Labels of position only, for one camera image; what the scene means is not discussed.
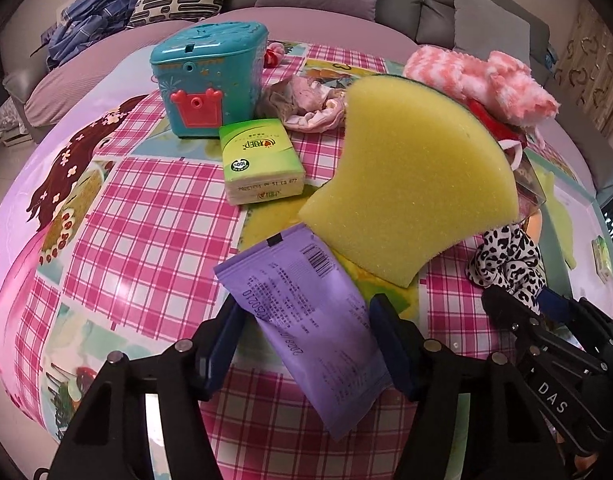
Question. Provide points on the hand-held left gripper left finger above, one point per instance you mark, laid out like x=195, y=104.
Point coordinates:
x=221, y=345

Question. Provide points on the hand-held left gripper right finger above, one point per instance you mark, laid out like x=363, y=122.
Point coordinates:
x=386, y=340

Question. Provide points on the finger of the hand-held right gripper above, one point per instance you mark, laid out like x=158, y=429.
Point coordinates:
x=554, y=305
x=511, y=320

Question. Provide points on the teal rimmed tray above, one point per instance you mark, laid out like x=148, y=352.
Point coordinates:
x=584, y=265

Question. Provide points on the black white leopard scrunchie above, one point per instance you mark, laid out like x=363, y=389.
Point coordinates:
x=506, y=255

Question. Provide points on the purple wet wipes packet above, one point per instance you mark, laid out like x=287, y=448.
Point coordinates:
x=311, y=320

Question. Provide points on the yellow sponge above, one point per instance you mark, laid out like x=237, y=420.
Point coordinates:
x=411, y=175

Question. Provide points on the green tissue pack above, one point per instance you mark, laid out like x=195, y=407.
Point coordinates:
x=256, y=160

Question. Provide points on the pink white fluffy towel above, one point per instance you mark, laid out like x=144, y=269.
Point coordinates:
x=466, y=75

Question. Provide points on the lime green cloth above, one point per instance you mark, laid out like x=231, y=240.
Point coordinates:
x=561, y=220

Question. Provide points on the pink satin scrunchie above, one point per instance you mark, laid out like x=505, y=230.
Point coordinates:
x=311, y=110

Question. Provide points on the beige patterned curtain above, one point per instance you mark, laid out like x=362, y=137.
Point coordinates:
x=586, y=60

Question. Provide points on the bright blue fabric bundle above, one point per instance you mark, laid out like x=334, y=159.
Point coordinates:
x=549, y=55

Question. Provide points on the teal toy box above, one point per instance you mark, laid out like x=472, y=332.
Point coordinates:
x=206, y=65

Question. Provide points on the grey pillow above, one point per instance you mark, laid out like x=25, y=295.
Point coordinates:
x=486, y=25

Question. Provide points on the blue plaid clothes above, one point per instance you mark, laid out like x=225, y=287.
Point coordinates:
x=86, y=20

